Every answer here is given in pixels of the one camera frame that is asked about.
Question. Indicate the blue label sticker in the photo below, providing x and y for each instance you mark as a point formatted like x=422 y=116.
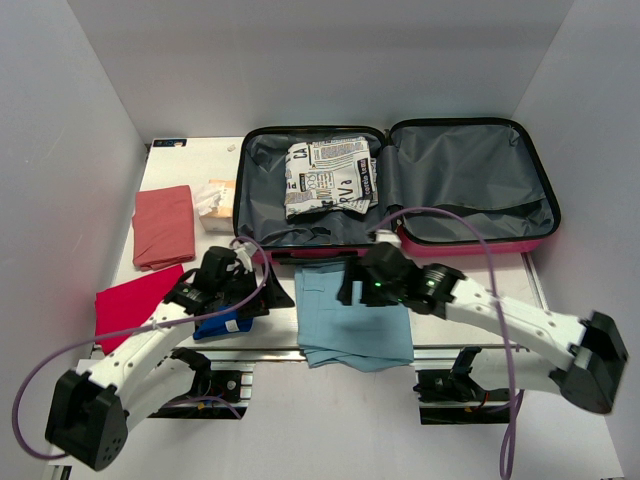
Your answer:
x=169 y=143

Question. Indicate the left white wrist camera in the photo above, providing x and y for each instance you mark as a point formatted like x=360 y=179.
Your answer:
x=245 y=250

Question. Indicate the orange tissue pack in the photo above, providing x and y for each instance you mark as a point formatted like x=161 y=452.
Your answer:
x=213 y=203

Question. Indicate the pink hard-shell suitcase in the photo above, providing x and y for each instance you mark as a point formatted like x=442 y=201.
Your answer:
x=452 y=186

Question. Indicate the bright red garment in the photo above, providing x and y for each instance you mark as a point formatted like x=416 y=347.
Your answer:
x=130 y=304

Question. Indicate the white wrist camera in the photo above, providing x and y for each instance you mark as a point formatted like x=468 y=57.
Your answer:
x=385 y=236
x=245 y=250

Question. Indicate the newspaper print garment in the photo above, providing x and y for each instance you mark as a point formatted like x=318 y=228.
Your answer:
x=330 y=175

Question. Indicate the royal blue towel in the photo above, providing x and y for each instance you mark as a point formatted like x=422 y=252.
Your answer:
x=220 y=325

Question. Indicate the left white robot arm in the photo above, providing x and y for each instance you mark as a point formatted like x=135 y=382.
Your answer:
x=93 y=412

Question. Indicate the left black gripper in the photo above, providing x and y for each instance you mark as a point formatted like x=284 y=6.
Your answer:
x=272 y=296

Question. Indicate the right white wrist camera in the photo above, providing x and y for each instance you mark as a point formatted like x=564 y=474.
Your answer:
x=385 y=236

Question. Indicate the light blue garment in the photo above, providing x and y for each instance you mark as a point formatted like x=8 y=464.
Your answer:
x=368 y=339

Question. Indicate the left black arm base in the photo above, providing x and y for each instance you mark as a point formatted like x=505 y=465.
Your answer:
x=222 y=394

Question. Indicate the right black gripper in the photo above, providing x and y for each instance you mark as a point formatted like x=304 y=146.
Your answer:
x=356 y=271

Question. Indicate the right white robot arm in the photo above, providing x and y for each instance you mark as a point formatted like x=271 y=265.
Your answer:
x=579 y=359

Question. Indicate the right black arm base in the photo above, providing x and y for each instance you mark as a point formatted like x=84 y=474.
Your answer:
x=448 y=396

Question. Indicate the salmon pink garment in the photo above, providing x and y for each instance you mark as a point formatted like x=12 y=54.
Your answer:
x=163 y=225

